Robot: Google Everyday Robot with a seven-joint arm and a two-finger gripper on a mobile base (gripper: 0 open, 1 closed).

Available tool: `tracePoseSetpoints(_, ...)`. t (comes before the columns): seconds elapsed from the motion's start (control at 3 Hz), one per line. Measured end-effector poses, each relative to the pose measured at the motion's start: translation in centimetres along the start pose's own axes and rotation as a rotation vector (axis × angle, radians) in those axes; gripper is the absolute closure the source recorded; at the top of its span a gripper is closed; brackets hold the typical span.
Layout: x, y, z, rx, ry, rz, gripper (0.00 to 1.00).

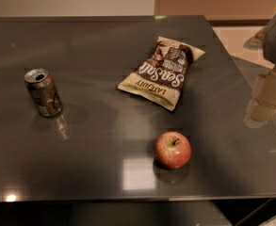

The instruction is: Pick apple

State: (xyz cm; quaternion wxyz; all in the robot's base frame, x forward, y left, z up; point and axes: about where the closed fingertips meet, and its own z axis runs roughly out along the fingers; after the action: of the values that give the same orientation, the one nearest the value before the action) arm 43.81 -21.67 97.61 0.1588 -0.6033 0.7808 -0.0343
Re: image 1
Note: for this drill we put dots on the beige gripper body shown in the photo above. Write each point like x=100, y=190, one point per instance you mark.
x=262, y=106

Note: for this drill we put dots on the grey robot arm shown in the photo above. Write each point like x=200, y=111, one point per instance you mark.
x=269, y=51

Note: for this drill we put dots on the red apple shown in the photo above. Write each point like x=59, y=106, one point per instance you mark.
x=172, y=150

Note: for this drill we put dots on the sea salt chips bag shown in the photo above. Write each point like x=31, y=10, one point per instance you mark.
x=161, y=77

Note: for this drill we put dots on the brown soda can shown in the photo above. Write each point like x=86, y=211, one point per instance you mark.
x=43, y=91

